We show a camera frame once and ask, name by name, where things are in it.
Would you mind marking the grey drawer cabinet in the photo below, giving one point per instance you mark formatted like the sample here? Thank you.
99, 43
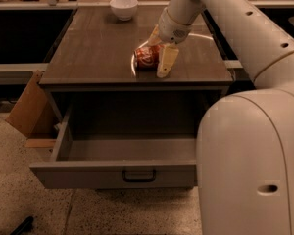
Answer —
96, 53

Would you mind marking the red coke can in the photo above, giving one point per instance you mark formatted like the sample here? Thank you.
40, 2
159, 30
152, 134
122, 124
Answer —
147, 57

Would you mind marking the white ceramic bowl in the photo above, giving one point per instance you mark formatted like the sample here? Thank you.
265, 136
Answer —
124, 10

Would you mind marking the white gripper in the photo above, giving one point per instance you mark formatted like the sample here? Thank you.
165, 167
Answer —
171, 29

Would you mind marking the open grey top drawer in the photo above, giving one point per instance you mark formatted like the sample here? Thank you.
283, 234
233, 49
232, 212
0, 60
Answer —
105, 133

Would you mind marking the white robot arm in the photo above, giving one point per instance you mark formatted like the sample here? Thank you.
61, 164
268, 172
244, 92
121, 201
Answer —
245, 142

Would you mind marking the black base leg left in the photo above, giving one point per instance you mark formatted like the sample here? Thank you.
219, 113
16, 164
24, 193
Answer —
25, 226

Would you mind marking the brown cardboard piece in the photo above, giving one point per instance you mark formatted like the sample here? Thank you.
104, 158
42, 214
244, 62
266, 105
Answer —
33, 117

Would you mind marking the black drawer handle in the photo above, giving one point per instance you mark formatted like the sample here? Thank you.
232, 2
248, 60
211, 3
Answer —
139, 176

